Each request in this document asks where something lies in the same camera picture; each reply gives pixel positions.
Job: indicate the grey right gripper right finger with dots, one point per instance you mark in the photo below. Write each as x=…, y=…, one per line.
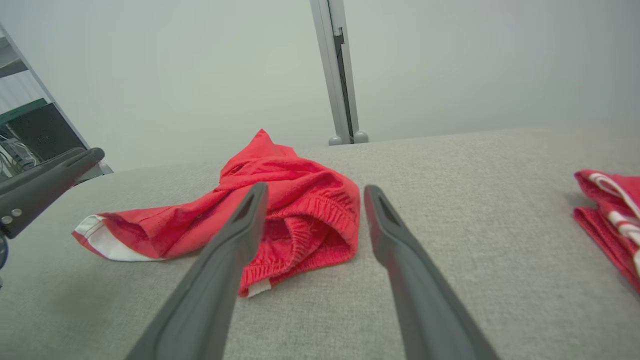
x=420, y=300

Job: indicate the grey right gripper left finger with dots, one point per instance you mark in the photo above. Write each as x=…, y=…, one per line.
x=210, y=290

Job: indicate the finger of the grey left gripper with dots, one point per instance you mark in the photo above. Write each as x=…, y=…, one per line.
x=30, y=175
x=40, y=195

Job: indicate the red shorts white side stripe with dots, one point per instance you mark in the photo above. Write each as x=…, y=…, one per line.
x=310, y=200

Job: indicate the folded red white-striped top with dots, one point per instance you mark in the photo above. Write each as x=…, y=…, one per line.
x=600, y=225

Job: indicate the black box on rack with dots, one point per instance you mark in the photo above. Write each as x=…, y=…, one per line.
x=45, y=132

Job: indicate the grey metal rack upright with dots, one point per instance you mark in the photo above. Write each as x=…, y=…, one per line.
x=102, y=169

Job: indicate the light grey metal post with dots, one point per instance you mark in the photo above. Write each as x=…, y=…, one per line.
x=332, y=75

